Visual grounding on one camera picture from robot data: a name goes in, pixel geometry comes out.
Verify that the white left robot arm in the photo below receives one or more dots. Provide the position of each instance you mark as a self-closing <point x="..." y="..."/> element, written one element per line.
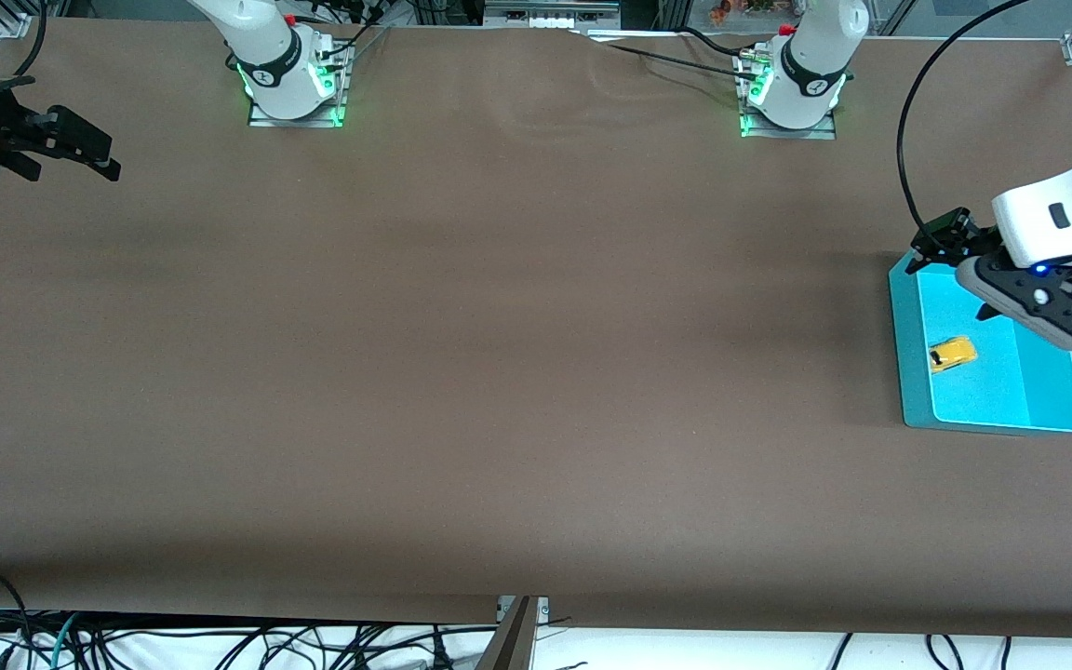
<point x="815" y="56"/>

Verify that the metal table bracket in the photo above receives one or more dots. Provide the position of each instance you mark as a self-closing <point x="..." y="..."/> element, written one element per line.
<point x="515" y="637"/>

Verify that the brown table cover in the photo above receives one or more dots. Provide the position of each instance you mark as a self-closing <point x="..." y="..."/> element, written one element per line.
<point x="536" y="419"/>

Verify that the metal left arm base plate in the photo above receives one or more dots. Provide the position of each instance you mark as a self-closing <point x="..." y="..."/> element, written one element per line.
<point x="824" y="132"/>

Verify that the teal plastic bin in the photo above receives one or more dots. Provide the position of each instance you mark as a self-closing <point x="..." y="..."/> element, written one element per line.
<point x="983" y="400"/>

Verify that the white connector block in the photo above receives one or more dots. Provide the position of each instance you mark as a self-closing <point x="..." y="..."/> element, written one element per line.
<point x="553" y="22"/>

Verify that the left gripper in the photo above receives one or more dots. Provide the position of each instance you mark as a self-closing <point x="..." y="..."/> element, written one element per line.
<point x="971" y="241"/>

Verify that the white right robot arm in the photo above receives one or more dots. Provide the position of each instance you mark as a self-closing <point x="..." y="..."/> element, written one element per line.
<point x="266" y="46"/>

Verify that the yellow beetle toy car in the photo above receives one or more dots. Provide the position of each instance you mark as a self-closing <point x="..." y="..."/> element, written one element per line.
<point x="952" y="355"/>

